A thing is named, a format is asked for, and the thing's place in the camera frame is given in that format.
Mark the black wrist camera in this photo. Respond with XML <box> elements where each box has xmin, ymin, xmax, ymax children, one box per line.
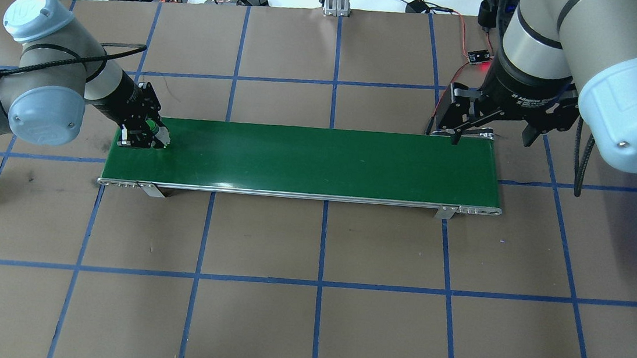
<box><xmin>478</xmin><ymin>0</ymin><xmax>518</xmax><ymax>34</ymax></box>

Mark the green conveyor belt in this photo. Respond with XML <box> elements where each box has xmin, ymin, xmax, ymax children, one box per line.
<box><xmin>97</xmin><ymin>104</ymin><xmax>510</xmax><ymax>231</ymax></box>

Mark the small black circuit board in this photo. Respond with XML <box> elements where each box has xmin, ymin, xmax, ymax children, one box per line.
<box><xmin>467</xmin><ymin>49</ymin><xmax>495</xmax><ymax>66</ymax></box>

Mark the thin red wire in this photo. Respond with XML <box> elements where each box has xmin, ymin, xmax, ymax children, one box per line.
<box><xmin>425</xmin><ymin>6</ymin><xmax>496</xmax><ymax>140</ymax></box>

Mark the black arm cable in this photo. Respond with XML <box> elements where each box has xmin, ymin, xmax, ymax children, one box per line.
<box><xmin>0</xmin><ymin>30</ymin><xmax>149</xmax><ymax>104</ymax></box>
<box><xmin>570</xmin><ymin>114</ymin><xmax>600</xmax><ymax>199</ymax></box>

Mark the white push-button switch block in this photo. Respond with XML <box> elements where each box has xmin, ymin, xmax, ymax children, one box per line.
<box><xmin>144</xmin><ymin>119</ymin><xmax>174</xmax><ymax>149</ymax></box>

